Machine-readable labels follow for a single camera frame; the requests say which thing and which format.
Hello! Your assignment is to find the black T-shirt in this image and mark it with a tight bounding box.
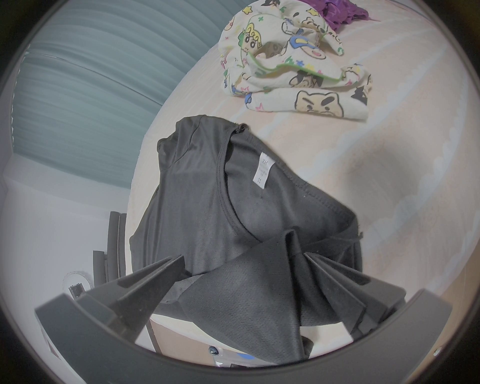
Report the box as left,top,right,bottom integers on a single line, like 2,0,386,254
129,115,376,366

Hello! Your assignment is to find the purple garment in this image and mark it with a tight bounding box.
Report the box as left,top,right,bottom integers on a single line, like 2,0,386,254
305,0,370,32

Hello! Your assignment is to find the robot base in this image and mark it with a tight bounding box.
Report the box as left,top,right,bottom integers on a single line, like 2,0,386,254
208,337,272,371

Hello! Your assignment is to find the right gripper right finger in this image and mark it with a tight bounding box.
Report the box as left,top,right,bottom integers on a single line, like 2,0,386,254
303,252,407,337

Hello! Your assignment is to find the blue-green curtain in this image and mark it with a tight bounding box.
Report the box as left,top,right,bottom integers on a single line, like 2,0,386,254
9,52,166,188
28,0,241,109

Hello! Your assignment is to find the white printed pyjama garment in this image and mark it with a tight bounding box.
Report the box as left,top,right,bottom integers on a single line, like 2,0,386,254
218,0,374,121

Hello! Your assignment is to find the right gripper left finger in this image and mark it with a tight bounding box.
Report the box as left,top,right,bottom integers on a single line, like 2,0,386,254
77,255,185,340

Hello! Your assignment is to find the bed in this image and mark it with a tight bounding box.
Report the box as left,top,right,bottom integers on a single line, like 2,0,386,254
125,0,479,361

